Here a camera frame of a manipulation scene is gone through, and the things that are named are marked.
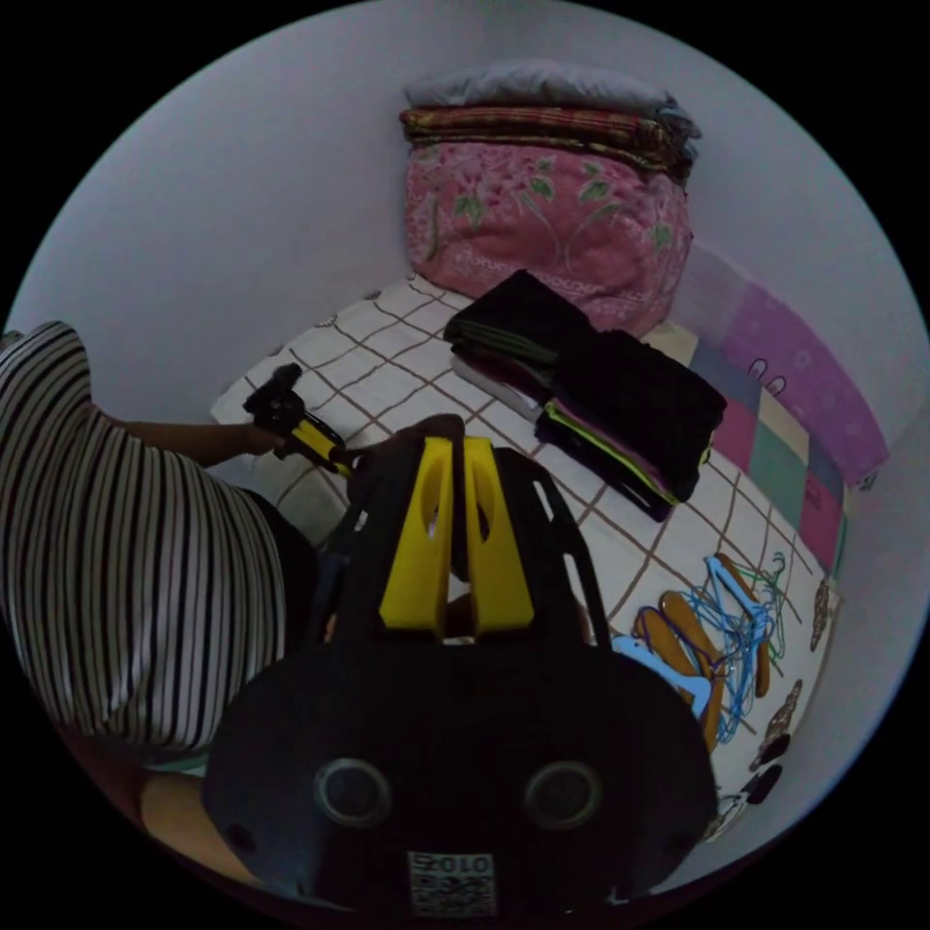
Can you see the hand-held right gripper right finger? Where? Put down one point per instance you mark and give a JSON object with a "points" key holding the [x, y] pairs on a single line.
{"points": [[498, 574]]}

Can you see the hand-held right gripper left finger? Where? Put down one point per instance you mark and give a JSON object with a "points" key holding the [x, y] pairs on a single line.
{"points": [[418, 552]]}

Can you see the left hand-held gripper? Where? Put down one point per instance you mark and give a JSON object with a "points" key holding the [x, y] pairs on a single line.
{"points": [[275, 398]]}

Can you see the black t-shirt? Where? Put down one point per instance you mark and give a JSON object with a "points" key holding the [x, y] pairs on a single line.
{"points": [[436, 426]]}

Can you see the person's left forearm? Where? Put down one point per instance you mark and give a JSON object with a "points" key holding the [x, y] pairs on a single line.
{"points": [[189, 439]]}

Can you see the person's left hand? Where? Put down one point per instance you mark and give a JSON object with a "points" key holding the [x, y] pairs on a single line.
{"points": [[263, 440]]}

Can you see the bed with checked sheet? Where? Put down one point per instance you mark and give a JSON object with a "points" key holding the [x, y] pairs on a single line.
{"points": [[407, 356]]}

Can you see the brown wooden hanger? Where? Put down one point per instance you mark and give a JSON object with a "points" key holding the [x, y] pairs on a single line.
{"points": [[690, 639], [763, 668], [654, 639]]}

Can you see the light blue plastic hanger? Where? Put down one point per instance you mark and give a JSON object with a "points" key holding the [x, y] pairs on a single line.
{"points": [[730, 581], [657, 665]]}

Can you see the pile of clothes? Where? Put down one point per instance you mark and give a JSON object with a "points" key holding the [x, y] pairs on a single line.
{"points": [[625, 392]]}

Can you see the person's body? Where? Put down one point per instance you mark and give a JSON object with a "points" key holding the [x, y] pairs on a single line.
{"points": [[116, 552]]}

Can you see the pink floral pillow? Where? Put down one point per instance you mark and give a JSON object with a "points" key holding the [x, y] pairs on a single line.
{"points": [[538, 218]]}

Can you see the red striped folded blanket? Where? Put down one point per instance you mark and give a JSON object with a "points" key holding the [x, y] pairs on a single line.
{"points": [[530, 129]]}

